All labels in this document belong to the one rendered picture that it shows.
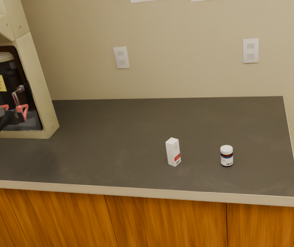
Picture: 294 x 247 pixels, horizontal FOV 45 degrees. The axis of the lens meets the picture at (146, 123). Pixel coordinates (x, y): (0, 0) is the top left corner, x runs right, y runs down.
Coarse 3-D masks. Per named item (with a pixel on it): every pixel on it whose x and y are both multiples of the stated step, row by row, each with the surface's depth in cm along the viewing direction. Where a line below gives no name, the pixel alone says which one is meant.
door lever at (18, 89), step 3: (18, 87) 148; (18, 90) 147; (21, 90) 149; (12, 93) 145; (15, 93) 145; (15, 96) 145; (15, 99) 146; (18, 99) 147; (15, 102) 147; (18, 102) 147; (18, 105) 147
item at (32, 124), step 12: (0, 48) 141; (12, 48) 139; (0, 60) 144; (12, 60) 142; (0, 72) 147; (12, 72) 145; (24, 72) 145; (12, 84) 149; (24, 84) 147; (0, 96) 154; (12, 96) 152; (24, 96) 150; (12, 108) 156; (24, 108) 154; (36, 120) 156
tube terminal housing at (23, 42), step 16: (0, 0) 131; (16, 0) 139; (16, 16) 139; (16, 32) 139; (16, 48) 140; (32, 48) 149; (32, 64) 149; (32, 80) 149; (32, 96) 151; (48, 96) 161; (48, 112) 161; (48, 128) 161
